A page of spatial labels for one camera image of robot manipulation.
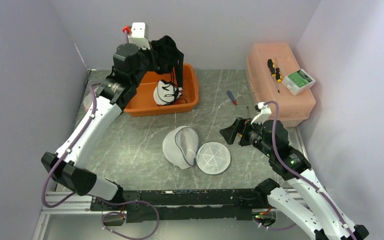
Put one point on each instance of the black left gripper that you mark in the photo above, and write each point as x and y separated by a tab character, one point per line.
144	52

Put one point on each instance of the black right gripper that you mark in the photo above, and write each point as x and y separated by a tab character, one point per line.
240	125

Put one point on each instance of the black white bra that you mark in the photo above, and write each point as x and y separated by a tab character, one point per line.
170	61

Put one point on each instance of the white mesh blue-zip laundry bag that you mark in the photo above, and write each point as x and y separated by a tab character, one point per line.
182	149

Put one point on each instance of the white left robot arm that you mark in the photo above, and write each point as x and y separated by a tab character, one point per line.
67	165

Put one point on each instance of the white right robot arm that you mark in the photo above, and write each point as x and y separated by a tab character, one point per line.
320	218

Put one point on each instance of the white mesh pink-zip laundry bag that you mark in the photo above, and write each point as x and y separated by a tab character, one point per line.
87	102

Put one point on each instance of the blue red screwdriver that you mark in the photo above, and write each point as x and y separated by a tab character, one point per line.
231	97

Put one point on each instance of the orange plastic tub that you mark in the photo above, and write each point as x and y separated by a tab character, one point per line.
143	103

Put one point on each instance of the thin black yellow screwdriver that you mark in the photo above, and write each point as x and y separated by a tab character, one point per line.
278	75

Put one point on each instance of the translucent pink storage box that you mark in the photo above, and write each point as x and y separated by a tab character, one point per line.
293	109

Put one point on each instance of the large black yellow screwdriver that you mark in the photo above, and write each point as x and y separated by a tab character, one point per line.
272	67

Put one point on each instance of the white green small box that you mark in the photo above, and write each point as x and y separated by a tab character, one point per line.
298	81

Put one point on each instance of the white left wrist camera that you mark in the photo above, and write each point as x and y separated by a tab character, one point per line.
137	34

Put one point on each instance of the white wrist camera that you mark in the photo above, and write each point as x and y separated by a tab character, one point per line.
137	34
263	113

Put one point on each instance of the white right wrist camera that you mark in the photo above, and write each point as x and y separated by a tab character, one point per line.
263	113

